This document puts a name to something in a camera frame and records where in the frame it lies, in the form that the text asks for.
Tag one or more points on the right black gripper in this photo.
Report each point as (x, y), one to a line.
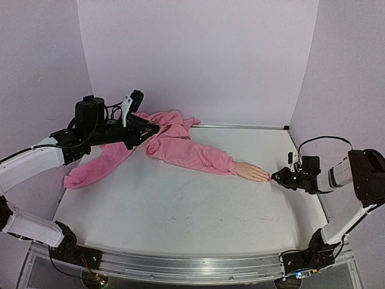
(289, 177)

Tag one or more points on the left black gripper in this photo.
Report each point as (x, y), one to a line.
(138, 123)

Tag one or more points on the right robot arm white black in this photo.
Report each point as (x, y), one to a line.
(364, 170)

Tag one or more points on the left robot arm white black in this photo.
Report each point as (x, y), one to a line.
(24, 165)

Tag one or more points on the pink sweatshirt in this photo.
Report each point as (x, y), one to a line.
(172, 145)

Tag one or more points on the mannequin hand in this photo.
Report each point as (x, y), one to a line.
(251, 172)

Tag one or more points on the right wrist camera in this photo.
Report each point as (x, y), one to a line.
(294, 161)

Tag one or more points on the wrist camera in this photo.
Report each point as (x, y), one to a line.
(130, 105)
(294, 161)

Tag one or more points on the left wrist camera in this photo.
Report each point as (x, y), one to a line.
(130, 105)

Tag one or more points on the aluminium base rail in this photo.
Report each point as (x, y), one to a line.
(191, 269)

